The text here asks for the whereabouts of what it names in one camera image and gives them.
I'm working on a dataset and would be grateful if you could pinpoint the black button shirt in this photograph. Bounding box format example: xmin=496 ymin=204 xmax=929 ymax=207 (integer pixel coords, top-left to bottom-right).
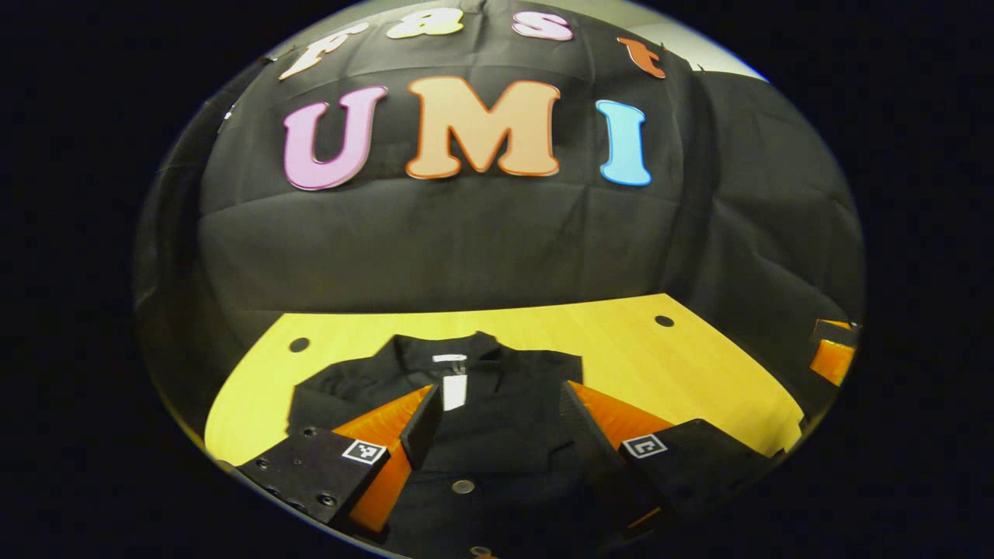
xmin=286 ymin=332 xmax=661 ymax=559

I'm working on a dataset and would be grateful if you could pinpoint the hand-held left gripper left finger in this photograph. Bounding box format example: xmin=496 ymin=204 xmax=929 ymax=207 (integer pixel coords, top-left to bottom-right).
xmin=233 ymin=384 xmax=443 ymax=536

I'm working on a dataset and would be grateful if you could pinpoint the black backdrop cloth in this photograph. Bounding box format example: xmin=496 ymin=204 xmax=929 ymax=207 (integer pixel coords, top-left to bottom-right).
xmin=134 ymin=0 xmax=864 ymax=412

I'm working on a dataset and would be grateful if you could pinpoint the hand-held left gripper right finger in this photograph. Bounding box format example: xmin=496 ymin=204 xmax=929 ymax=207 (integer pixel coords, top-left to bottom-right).
xmin=561 ymin=380 xmax=777 ymax=536

